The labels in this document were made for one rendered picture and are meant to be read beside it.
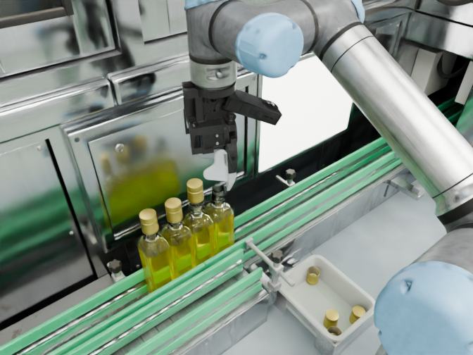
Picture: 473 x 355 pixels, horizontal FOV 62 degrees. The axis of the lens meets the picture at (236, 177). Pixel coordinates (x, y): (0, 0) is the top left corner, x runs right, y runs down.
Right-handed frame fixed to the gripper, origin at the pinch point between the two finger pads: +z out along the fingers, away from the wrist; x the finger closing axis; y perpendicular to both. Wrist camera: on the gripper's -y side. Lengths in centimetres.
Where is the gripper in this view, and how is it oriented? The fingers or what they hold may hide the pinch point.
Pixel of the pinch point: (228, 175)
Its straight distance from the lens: 77.5
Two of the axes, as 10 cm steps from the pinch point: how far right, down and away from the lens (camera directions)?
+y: -9.7, 1.6, -2.0
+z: 0.0, 7.8, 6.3
